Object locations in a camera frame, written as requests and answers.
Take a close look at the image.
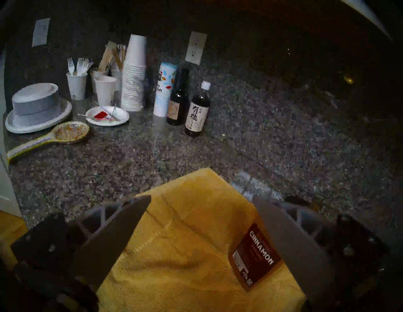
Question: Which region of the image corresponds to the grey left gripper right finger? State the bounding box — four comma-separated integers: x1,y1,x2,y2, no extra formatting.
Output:
252,196,389,307

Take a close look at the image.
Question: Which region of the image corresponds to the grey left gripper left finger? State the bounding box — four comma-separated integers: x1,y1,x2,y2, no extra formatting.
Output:
10,195,151,293

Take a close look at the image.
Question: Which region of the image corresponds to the ground cinnamon jar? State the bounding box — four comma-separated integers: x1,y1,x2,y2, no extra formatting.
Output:
228,195,321,293

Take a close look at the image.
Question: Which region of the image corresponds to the wooden spoon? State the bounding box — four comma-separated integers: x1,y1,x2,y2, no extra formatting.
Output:
7,121,90,162

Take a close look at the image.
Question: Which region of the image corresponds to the yellow terry towel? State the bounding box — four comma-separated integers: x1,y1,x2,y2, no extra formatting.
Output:
96,168,307,312

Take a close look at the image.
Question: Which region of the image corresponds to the small white plate red stain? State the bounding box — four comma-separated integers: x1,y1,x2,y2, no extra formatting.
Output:
85,106,130,127

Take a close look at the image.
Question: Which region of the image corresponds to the large white plate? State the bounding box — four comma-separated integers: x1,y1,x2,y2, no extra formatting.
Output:
5,98,72,134

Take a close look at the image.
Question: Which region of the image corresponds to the white paper cup with sticks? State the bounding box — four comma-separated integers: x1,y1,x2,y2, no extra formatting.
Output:
94,75,118,107
91,69,109,93

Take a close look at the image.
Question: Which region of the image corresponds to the dark oil bottle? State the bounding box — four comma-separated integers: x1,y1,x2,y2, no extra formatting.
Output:
166,68,190,126

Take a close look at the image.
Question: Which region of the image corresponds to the grey stack of paper plates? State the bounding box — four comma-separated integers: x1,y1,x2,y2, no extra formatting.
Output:
12,83,62,126

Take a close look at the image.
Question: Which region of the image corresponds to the soy sauce bottle white cap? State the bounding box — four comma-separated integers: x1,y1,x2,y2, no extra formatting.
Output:
185,81,211,138

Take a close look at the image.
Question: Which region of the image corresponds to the white paper cup with forks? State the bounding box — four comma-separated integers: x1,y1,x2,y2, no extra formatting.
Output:
66,72,88,100

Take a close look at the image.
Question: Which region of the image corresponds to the white salt canister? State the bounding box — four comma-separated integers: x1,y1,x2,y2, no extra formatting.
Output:
153,62,178,118

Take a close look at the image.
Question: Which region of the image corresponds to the stack of white paper cups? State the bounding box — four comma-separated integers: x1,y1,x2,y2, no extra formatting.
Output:
121,34,147,112

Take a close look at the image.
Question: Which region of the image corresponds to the flat wooden cutlery pack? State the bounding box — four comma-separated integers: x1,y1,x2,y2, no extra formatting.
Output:
98,41,117,72

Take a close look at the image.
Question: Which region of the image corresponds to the bundle of wooden stir sticks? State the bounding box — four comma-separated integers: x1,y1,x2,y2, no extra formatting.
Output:
113,44,126,71

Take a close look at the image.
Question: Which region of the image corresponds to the white wall outlet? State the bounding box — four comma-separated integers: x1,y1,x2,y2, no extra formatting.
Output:
185,31,207,65

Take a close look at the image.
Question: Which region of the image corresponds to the white light switch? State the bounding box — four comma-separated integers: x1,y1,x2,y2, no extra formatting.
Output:
32,18,51,47

